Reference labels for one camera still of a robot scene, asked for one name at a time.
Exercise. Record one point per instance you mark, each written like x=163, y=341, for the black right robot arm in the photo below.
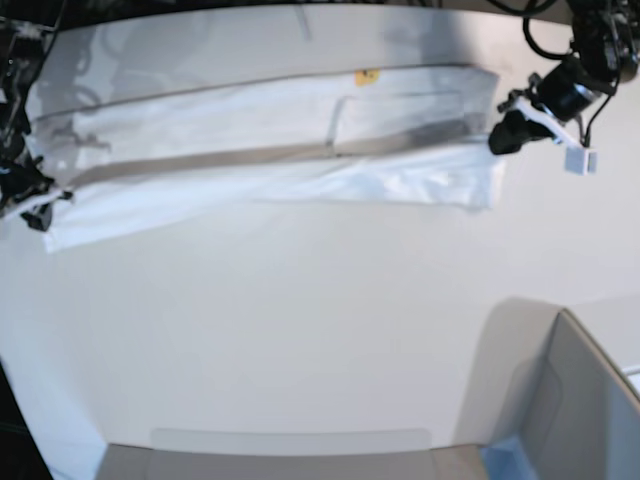
x=25, y=46

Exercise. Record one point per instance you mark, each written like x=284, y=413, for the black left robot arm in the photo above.
x=602, y=54

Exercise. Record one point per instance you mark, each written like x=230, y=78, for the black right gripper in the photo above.
x=20, y=181

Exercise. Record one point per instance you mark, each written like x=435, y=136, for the grey cardboard box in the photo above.
x=544, y=400

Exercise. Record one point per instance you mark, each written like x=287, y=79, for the white printed t-shirt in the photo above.
x=409, y=136

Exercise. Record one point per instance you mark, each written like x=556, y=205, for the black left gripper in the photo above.
x=564, y=93

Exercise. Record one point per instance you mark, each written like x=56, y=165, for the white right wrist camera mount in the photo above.
x=32, y=202

